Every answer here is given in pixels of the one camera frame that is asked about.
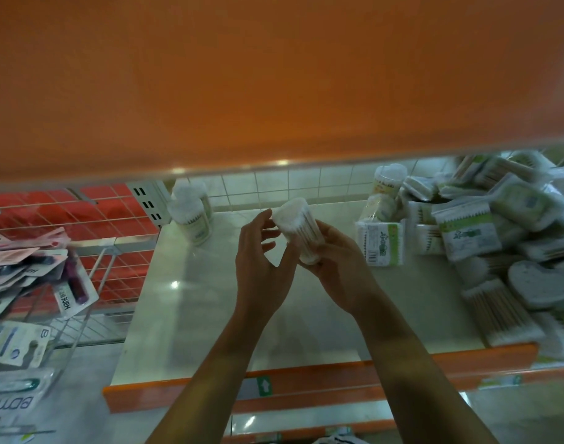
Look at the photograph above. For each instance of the person's left hand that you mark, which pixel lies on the person's left hand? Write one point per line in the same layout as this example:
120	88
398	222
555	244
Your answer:
261	282

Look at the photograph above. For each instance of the pile of cotton swab packs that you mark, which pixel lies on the pile of cotton swab packs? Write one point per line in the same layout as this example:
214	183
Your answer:
494	235

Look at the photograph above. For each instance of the person's right hand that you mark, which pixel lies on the person's right hand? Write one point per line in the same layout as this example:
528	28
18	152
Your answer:
346	277

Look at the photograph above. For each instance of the person's right forearm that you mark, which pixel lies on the person's right forearm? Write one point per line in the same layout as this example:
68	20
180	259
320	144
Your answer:
420	379

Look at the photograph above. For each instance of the pile of toothbrush packs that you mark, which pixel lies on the pile of toothbrush packs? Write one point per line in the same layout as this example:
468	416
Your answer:
18	282

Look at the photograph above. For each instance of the person's left forearm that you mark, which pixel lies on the person's left forearm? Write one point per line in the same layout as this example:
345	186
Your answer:
208	388

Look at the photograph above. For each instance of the price label green arrow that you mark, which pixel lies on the price label green arrow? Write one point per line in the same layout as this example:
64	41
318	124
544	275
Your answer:
265	386

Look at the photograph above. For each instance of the white shelf board orange rim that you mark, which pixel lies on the white shelf board orange rim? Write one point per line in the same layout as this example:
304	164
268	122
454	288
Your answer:
309	418
282	78
88	388

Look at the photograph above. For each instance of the white slotted shelf post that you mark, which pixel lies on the white slotted shelf post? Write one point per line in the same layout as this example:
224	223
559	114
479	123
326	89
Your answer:
148	203

